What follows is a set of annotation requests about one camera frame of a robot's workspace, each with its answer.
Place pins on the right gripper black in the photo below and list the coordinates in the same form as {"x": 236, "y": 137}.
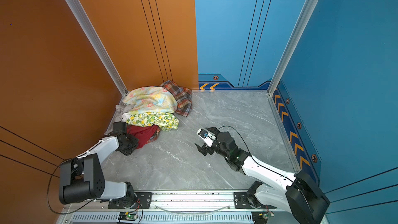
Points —
{"x": 205, "y": 149}

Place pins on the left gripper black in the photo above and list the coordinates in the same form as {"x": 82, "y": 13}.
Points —
{"x": 127, "y": 152}

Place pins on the dark red cloth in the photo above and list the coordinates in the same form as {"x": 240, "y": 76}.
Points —
{"x": 144, "y": 135}

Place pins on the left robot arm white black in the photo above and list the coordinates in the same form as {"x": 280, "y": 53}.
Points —
{"x": 82, "y": 178}

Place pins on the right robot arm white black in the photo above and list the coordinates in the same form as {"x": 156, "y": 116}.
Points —
{"x": 282, "y": 181}

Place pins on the grey cloth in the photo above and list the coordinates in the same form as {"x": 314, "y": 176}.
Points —
{"x": 119, "y": 111}

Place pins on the lemon print cloth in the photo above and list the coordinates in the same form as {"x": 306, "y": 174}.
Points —
{"x": 165, "y": 121}

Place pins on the red plaid cloth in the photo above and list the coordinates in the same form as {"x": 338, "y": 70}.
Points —
{"x": 182, "y": 95}

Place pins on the pastel floral cloth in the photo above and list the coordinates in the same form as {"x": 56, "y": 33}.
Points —
{"x": 150, "y": 100}

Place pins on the green circuit board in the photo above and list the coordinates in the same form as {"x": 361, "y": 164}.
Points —
{"x": 128, "y": 217}

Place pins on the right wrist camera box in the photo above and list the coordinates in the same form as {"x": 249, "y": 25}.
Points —
{"x": 208, "y": 137}

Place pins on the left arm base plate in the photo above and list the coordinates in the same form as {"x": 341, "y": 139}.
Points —
{"x": 142, "y": 200}

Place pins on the aluminium mounting rail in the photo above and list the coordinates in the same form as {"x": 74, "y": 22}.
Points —
{"x": 210, "y": 200}

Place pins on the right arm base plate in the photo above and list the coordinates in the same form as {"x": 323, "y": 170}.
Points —
{"x": 246, "y": 200}

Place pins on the right circuit board with wires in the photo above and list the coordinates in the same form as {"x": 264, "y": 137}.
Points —
{"x": 261, "y": 217}

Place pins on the left aluminium corner post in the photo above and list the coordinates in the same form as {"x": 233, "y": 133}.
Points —
{"x": 86, "y": 25}

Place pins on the aluminium corner post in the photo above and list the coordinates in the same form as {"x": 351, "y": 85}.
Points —
{"x": 301, "y": 23}
{"x": 86, "y": 25}

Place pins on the right aluminium corner post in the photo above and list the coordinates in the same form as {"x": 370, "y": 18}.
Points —
{"x": 301, "y": 23}

